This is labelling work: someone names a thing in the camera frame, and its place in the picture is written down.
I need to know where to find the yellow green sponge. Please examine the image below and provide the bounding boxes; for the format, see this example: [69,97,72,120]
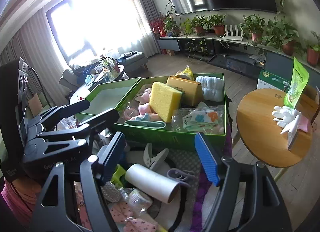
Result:
[149,82,183,123]

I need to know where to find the steel wool scrubber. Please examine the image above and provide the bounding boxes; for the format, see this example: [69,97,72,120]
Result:
[101,181,122,203]

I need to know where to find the green box lid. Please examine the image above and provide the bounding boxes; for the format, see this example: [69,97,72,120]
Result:
[69,77,140,121]

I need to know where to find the round wooden side table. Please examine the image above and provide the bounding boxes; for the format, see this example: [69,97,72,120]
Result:
[236,89,312,168]

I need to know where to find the packaged baby socks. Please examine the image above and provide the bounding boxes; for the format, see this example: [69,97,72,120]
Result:
[182,109,225,134]

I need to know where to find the white paper roll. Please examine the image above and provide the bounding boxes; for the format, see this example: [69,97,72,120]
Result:
[125,164,180,204]

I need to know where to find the round glass coffee table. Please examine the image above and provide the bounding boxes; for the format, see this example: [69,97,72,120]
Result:
[69,64,126,104]

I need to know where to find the pink plush toy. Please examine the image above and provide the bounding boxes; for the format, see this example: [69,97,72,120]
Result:
[130,88,162,121]

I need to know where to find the green box tray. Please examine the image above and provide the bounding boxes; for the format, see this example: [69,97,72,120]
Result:
[113,72,227,151]

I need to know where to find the yellow cardboard box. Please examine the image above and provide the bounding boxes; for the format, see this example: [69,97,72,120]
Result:
[167,77,203,107]

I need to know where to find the white rubber glove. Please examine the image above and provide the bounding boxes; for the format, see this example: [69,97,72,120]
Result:
[272,106,301,128]

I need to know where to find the white folded towel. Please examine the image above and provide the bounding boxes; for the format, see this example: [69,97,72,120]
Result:
[195,76,225,102]

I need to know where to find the grey ottoman stool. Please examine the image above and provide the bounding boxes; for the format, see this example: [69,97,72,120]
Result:
[119,52,148,72]

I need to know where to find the green printed carton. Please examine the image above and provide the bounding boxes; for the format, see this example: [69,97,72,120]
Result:
[257,70,290,92]

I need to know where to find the grey tv cabinet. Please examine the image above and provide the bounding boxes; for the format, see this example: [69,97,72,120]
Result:
[157,33,320,83]

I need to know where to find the green snack bag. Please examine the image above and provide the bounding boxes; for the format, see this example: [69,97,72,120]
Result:
[284,57,309,109]

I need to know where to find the white wifi router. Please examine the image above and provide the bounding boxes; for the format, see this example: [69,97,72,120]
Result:
[223,25,244,41]

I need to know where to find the terracotta potted plant centre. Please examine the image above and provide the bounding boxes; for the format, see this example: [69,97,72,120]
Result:
[207,14,226,37]

